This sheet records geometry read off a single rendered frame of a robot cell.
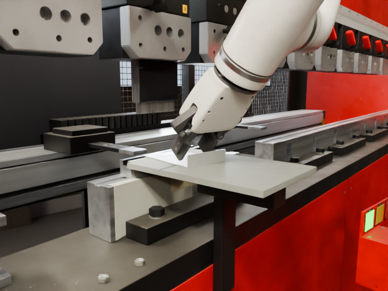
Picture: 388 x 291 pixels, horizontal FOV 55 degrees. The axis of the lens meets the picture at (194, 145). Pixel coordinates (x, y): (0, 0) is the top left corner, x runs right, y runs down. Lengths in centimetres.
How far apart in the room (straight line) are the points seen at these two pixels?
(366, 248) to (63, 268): 68
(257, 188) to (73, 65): 82
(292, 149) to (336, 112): 165
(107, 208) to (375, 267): 63
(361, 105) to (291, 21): 228
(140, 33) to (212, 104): 17
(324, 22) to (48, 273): 52
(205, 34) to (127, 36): 20
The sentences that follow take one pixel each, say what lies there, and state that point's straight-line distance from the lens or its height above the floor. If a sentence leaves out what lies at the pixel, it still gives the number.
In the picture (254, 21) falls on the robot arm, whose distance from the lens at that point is 49.
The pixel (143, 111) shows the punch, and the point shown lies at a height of 108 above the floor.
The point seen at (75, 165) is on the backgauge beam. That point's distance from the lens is 89.
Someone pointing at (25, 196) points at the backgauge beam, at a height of 90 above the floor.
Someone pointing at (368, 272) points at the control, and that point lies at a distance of 100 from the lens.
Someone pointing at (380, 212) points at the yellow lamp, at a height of 82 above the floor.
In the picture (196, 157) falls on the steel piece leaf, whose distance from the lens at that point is 60.
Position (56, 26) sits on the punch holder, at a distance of 53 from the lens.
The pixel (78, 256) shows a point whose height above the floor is 88.
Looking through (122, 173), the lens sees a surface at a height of 98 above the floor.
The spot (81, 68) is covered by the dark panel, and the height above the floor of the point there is 118.
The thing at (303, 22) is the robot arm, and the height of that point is 121.
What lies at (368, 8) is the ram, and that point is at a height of 144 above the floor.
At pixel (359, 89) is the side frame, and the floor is 109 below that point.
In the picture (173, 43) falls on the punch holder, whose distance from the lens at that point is 68.
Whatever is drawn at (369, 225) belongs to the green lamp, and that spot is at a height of 80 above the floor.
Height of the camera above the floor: 114
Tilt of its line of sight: 10 degrees down
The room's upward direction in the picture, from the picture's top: straight up
